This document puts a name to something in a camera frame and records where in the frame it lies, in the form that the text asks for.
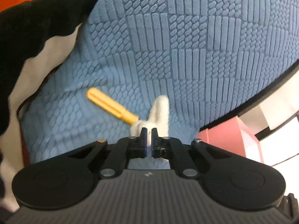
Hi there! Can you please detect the white plush toy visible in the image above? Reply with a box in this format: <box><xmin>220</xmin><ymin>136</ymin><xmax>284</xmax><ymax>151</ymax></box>
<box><xmin>128</xmin><ymin>95</ymin><xmax>170</xmax><ymax>170</ymax></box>

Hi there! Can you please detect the yellow handled screwdriver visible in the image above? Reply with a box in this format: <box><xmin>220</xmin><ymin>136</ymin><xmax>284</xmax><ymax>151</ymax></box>
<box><xmin>86</xmin><ymin>88</ymin><xmax>139</xmax><ymax>125</ymax></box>

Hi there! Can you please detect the pink storage box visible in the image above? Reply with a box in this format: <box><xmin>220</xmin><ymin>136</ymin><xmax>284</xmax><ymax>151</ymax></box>
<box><xmin>198</xmin><ymin>116</ymin><xmax>263</xmax><ymax>163</ymax></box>

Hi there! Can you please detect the blue textured sofa cover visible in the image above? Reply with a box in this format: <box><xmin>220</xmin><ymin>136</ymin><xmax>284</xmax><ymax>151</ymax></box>
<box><xmin>21</xmin><ymin>0</ymin><xmax>298</xmax><ymax>163</ymax></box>

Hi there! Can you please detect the white cabinet with black rail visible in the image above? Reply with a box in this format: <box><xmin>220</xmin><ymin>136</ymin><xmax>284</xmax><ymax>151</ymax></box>
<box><xmin>240</xmin><ymin>62</ymin><xmax>298</xmax><ymax>197</ymax></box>

